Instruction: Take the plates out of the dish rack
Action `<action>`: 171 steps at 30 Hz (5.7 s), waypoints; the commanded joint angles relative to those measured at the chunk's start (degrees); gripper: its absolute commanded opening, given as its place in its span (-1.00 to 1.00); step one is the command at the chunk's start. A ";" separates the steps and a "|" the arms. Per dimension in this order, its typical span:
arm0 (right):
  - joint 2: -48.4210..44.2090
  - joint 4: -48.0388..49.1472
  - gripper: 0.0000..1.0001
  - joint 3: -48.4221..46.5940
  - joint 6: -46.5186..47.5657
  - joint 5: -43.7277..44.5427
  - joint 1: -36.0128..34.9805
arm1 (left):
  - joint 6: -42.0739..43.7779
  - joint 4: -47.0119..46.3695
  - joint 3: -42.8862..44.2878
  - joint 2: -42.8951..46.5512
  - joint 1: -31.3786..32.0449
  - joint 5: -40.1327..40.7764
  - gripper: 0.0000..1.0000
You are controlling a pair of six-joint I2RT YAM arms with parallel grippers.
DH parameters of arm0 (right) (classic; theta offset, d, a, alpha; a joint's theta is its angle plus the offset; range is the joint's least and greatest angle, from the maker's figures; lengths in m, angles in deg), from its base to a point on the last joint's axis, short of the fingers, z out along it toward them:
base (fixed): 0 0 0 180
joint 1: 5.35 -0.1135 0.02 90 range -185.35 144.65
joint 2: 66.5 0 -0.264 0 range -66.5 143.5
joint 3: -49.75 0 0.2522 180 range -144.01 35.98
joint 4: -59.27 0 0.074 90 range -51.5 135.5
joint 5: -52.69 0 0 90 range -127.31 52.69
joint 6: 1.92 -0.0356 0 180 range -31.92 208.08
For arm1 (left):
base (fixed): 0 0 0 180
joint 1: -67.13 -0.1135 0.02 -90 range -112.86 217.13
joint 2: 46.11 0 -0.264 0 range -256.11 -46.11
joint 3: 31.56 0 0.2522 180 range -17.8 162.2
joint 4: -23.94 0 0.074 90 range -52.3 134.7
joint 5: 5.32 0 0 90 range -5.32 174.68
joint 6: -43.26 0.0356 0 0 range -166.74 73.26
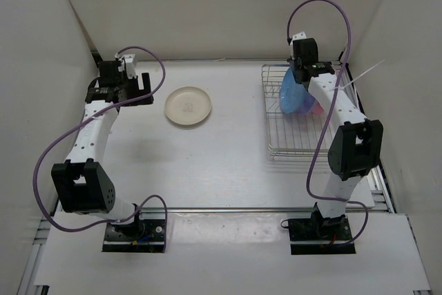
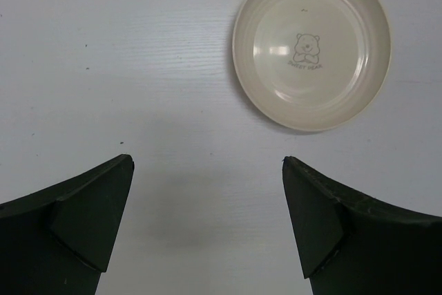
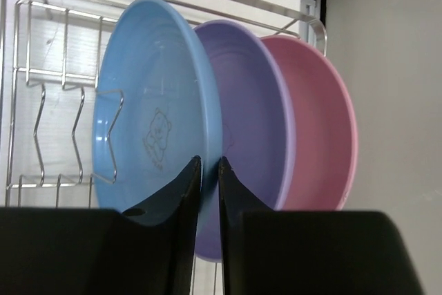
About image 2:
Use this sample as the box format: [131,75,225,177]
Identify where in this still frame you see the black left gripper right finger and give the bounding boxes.
[282,157,441,294]

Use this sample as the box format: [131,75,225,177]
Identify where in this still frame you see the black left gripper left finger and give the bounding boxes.
[1,154,135,294]

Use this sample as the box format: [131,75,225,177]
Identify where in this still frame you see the cream bear plate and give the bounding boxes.
[232,0,392,133]

